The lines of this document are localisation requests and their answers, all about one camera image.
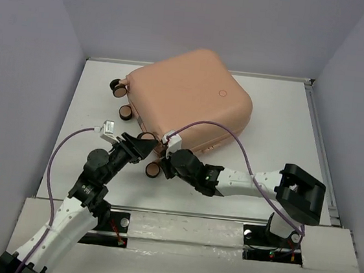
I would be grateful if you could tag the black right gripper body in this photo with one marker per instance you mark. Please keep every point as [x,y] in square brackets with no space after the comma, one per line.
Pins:
[170,172]

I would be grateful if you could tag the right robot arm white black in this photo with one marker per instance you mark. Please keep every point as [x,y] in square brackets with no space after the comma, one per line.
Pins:
[295,196]

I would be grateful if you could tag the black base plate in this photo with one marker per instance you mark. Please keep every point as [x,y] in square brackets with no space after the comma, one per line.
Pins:
[111,233]
[261,245]

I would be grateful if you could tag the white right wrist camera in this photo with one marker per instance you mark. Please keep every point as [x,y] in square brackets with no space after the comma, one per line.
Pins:
[172,142]

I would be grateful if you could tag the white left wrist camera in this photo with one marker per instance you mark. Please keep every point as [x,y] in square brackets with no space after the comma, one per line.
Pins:
[106,131]

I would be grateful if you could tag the pink hard-shell suitcase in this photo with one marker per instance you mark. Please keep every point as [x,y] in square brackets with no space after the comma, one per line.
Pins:
[192,96]

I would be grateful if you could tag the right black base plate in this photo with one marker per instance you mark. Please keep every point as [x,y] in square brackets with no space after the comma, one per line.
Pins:
[261,245]

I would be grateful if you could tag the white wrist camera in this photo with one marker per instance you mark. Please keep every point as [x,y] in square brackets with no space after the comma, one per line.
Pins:
[106,131]
[172,142]

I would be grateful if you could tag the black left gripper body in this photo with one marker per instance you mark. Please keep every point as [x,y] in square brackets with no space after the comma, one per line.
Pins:
[122,155]

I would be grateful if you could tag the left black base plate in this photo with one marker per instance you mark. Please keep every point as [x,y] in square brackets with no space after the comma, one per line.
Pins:
[111,233]

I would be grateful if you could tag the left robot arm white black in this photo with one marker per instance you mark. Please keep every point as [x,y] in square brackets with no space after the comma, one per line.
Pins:
[83,209]

